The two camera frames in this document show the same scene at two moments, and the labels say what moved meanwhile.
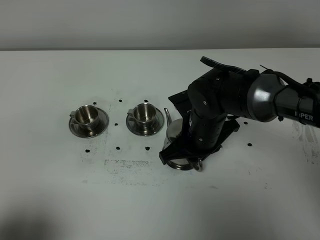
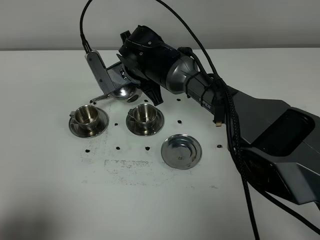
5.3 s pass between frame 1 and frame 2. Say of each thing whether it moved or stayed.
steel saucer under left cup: stayed
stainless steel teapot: moved
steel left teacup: stayed
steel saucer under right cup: stayed
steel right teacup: stayed
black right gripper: moved
